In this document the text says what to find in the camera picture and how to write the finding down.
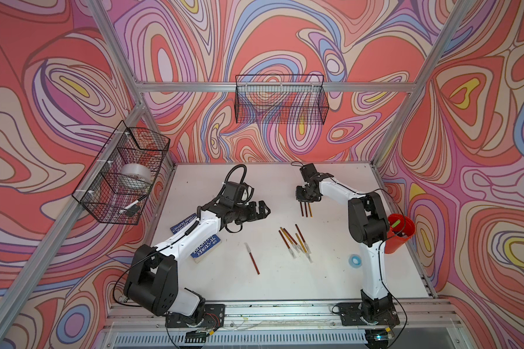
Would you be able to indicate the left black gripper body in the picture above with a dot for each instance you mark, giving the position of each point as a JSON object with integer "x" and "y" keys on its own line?
{"x": 242, "y": 214}

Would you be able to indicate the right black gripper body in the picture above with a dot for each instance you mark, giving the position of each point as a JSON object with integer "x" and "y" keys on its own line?
{"x": 303, "y": 194}

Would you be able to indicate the yellow carving knife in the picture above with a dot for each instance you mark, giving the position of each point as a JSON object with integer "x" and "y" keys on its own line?
{"x": 309, "y": 210}

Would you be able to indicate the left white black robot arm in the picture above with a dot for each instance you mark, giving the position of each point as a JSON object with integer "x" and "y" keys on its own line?
{"x": 153, "y": 280}

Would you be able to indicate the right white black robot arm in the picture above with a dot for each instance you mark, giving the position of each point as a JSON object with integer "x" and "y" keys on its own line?
{"x": 368, "y": 225}

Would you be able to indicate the blue treehouse paperback book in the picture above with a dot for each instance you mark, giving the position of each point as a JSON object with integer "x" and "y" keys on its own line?
{"x": 194, "y": 237}

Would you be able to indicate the yellow knife centre group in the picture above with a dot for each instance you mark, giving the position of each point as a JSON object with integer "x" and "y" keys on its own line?
{"x": 290, "y": 242}

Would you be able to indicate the red knife centre right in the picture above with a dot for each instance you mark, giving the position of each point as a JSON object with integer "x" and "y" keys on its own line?
{"x": 301, "y": 235}

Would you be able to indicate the blue tape roll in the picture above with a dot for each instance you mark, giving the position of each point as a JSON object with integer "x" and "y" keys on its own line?
{"x": 355, "y": 261}

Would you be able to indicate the small object in left basket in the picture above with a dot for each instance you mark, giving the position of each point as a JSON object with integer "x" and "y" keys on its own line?
{"x": 131, "y": 209}

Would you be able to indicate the red plastic cup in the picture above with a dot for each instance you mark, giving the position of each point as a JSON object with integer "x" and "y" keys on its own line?
{"x": 402, "y": 229}

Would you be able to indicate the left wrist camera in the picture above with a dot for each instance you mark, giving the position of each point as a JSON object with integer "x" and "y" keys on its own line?
{"x": 237, "y": 193}

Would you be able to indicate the grey duct tape roll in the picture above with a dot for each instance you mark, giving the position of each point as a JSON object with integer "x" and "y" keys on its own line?
{"x": 135, "y": 177}

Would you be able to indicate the black wire basket back wall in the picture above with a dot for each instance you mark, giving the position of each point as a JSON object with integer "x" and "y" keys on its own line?
{"x": 280, "y": 99}

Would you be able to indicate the black wire basket wall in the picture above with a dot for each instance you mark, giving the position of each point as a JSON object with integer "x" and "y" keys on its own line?
{"x": 117, "y": 187}
{"x": 280, "y": 99}

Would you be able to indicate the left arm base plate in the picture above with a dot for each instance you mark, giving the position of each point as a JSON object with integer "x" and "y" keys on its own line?
{"x": 210, "y": 316}

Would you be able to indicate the black wire basket left wall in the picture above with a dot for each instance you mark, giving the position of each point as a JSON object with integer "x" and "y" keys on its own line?
{"x": 117, "y": 187}

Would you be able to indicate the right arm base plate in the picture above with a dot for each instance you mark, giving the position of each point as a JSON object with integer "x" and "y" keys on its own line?
{"x": 363, "y": 314}

